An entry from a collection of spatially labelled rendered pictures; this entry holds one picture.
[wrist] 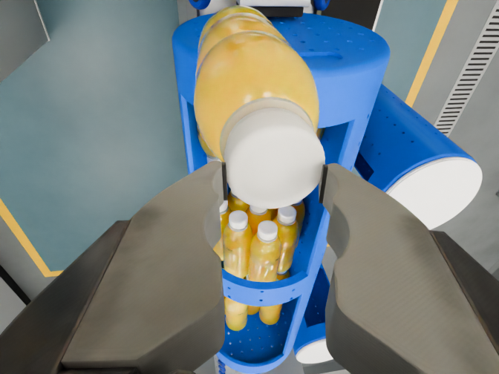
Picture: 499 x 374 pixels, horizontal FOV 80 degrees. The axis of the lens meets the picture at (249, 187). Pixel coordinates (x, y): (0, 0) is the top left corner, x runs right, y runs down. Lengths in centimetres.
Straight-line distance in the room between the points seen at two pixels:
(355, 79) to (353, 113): 4
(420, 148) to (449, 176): 10
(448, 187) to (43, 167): 192
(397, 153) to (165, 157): 136
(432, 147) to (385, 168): 11
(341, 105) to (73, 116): 159
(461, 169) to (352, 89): 57
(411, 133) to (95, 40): 133
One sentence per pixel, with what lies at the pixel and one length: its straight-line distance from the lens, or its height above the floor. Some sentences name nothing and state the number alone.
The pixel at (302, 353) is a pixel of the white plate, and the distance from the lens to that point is 161.
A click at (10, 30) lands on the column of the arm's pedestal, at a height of 28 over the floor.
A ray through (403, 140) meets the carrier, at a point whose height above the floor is 93.
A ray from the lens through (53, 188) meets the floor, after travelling 215.
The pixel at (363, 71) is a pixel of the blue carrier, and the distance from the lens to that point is 36.
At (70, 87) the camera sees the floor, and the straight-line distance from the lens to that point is 174.
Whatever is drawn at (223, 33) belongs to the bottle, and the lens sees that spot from 19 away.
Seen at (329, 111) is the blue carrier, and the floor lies 123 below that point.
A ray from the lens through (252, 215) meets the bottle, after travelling 66.
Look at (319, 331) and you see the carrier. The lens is 154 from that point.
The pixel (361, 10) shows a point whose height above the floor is 15.
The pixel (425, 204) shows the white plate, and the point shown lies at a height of 104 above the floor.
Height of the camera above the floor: 152
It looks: 48 degrees down
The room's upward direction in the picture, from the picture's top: 166 degrees clockwise
